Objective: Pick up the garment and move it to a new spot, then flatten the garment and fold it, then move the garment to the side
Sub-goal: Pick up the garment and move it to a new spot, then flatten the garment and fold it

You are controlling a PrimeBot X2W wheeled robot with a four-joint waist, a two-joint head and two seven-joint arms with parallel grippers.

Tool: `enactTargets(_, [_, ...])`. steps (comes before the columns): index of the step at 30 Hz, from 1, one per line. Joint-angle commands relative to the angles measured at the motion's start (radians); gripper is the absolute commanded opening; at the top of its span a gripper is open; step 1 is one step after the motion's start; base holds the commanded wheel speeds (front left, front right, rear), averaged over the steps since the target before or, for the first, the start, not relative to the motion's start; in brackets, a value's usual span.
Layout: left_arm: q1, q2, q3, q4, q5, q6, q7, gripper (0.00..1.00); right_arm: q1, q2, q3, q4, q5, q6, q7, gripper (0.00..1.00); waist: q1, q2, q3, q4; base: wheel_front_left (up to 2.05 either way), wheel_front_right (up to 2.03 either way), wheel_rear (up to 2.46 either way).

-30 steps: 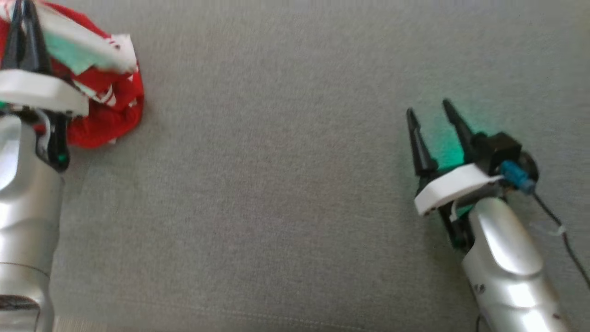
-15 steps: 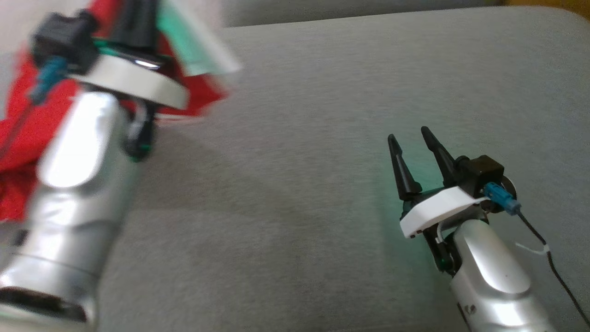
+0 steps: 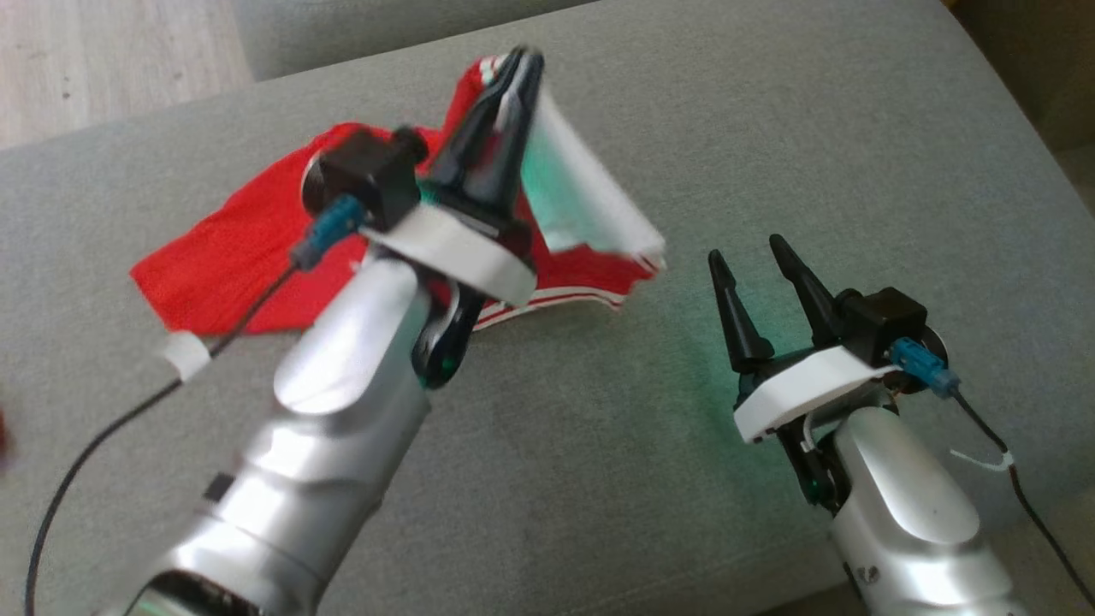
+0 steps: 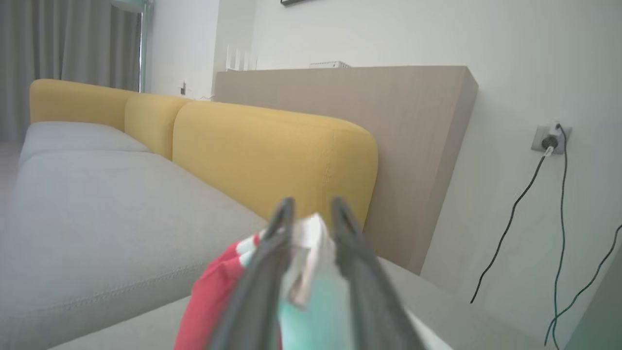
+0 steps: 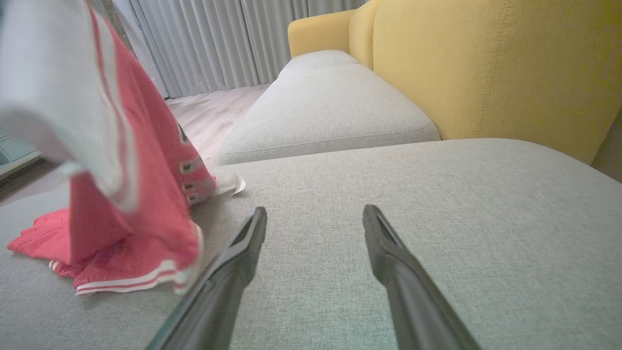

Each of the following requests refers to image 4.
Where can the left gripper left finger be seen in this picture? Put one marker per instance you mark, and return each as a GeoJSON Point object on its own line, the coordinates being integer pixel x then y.
{"type": "Point", "coordinates": [257, 291]}

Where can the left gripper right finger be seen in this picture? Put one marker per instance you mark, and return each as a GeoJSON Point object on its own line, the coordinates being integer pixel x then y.
{"type": "Point", "coordinates": [369, 291]}

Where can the red trousers striped white waistband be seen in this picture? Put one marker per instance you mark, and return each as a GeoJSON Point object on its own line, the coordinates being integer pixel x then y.
{"type": "Point", "coordinates": [214, 296]}

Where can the large grey sofa seat cushion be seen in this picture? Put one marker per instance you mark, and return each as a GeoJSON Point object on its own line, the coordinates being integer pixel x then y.
{"type": "Point", "coordinates": [452, 301]}

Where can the yellow sofa backrest cushion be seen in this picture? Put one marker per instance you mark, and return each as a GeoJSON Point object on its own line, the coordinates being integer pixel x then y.
{"type": "Point", "coordinates": [150, 121]}
{"type": "Point", "coordinates": [73, 102]}
{"type": "Point", "coordinates": [272, 155]}

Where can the light wooden cabinet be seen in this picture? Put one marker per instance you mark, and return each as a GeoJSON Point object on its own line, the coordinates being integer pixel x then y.
{"type": "Point", "coordinates": [388, 107]}

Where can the flat white device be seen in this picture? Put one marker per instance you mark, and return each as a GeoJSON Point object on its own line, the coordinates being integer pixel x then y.
{"type": "Point", "coordinates": [330, 64]}

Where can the white router with antennas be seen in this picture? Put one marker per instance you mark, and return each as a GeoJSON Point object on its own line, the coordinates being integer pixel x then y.
{"type": "Point", "coordinates": [238, 59]}

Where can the black power plug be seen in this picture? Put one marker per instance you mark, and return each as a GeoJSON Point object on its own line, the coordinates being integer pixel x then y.
{"type": "Point", "coordinates": [549, 142]}

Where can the grey curtain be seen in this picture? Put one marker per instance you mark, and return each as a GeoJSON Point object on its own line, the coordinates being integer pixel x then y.
{"type": "Point", "coordinates": [58, 39]}

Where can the small dark wall plug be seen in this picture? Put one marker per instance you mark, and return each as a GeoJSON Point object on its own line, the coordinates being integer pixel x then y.
{"type": "Point", "coordinates": [183, 88]}

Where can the grey wall socket plate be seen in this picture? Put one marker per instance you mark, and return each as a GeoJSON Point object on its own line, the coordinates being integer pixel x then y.
{"type": "Point", "coordinates": [538, 141]}

